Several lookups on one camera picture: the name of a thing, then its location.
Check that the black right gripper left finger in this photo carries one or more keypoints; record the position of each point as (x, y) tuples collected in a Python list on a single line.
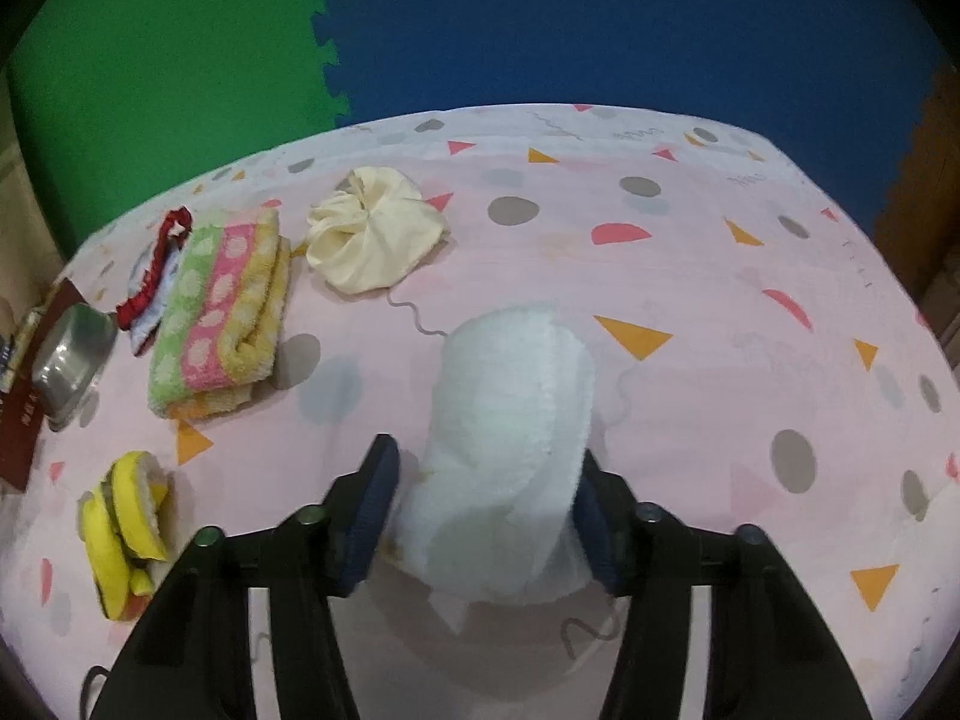
[(357, 507)]

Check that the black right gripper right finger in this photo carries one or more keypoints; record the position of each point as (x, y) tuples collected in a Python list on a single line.
[(603, 513)]

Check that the white towel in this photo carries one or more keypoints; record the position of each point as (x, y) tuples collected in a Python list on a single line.
[(488, 517)]

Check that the green pink striped towel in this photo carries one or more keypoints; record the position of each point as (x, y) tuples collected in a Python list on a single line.
[(219, 333)]

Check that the yellow grey soft slipper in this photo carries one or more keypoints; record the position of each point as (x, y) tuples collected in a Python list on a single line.
[(119, 524)]

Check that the pink patterned tablecloth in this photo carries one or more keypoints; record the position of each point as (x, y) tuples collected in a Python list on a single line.
[(501, 289)]

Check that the cream satin scrunchie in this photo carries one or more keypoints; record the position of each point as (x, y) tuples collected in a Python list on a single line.
[(372, 232)]

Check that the stainless steel bowl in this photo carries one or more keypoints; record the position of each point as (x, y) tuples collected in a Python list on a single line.
[(70, 361)]

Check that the red scrunchie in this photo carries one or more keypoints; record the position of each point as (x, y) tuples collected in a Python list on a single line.
[(173, 232)]

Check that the green foam mat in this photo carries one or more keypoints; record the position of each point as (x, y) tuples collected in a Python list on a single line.
[(116, 101)]

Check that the blue foam mat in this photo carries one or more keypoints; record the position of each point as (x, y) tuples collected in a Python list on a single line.
[(836, 84)]

